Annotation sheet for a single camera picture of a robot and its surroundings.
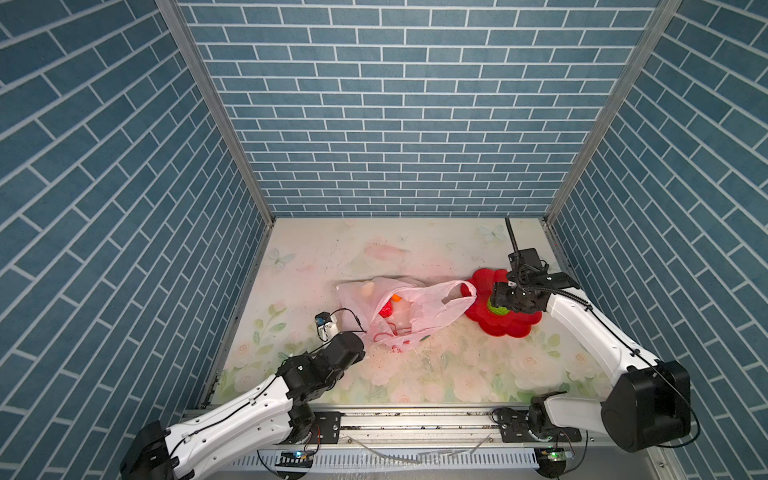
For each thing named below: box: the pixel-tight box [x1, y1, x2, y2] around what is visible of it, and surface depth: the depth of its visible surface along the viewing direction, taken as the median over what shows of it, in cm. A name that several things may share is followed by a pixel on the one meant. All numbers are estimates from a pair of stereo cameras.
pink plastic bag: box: [336, 277, 478, 352], surface depth 86 cm
